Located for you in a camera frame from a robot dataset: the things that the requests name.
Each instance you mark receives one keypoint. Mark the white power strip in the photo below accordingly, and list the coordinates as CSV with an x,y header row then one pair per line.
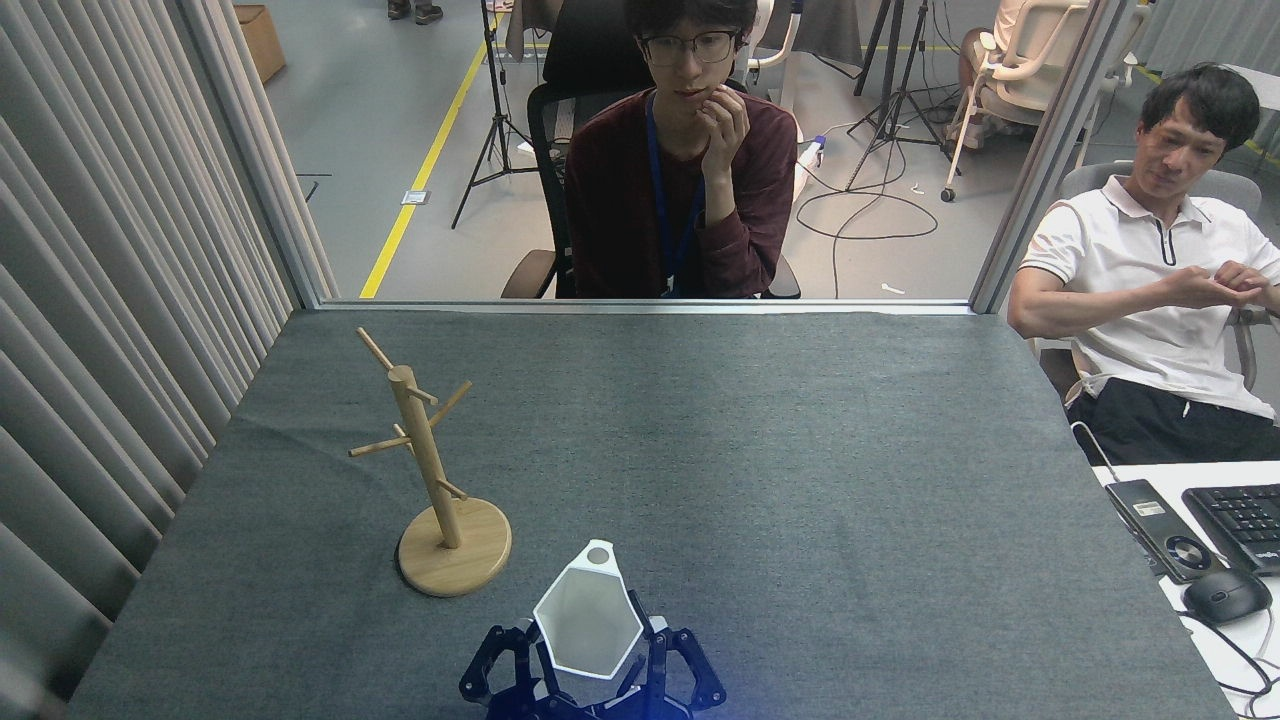
x,y
815,152

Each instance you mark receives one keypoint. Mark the person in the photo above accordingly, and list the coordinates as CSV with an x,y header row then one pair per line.
x,y
1130,260
620,200
400,10

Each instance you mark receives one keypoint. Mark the floor outlet plate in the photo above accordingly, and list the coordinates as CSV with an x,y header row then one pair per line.
x,y
415,197

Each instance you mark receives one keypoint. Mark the black handheld device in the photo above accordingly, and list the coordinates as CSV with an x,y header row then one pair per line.
x,y
1150,510

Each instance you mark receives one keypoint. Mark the black tripod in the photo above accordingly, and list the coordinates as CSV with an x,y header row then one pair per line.
x,y
908,70
493,60

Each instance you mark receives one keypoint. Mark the grey office chair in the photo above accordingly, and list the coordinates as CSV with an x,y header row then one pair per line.
x,y
1085,185

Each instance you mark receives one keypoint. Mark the cardboard box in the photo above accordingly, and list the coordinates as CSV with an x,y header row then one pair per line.
x,y
262,40

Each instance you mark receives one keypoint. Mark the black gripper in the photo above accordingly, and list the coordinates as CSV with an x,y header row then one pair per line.
x,y
595,705

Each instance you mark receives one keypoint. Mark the white office chair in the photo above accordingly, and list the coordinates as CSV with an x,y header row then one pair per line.
x,y
1040,40

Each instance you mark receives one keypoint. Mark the black-framed glasses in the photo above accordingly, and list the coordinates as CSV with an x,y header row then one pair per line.
x,y
700,47

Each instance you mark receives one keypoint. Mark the grey pleated curtain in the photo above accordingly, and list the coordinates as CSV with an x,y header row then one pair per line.
x,y
90,300
1200,30

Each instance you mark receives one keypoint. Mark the person's right hand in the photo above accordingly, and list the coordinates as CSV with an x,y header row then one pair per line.
x,y
1205,288

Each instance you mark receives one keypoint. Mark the black office chair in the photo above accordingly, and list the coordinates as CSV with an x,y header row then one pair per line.
x,y
545,130

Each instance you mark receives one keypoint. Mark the wooden cup rack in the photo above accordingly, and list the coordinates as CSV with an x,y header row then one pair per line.
x,y
455,560

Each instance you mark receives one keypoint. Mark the person's left forearm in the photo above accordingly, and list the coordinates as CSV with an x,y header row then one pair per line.
x,y
745,230

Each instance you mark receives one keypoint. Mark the silver table edge rail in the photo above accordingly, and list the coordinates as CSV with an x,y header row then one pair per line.
x,y
640,305

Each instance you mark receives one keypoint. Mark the person's left hand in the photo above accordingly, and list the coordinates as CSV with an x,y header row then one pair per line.
x,y
1262,283
725,120

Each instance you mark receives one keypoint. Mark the white hexagonal cup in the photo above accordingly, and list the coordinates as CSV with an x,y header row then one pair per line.
x,y
590,630

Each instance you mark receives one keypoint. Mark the dark grey table cloth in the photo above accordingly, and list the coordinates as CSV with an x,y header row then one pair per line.
x,y
800,450

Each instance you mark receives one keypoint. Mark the white desk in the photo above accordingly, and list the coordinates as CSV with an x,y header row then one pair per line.
x,y
1160,472

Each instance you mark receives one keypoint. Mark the person's right forearm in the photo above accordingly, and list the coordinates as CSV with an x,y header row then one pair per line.
x,y
1080,305

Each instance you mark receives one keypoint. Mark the black computer mouse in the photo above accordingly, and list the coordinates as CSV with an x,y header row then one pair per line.
x,y
1225,595

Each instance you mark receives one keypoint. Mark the black keyboard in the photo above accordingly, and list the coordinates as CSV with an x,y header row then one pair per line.
x,y
1240,520

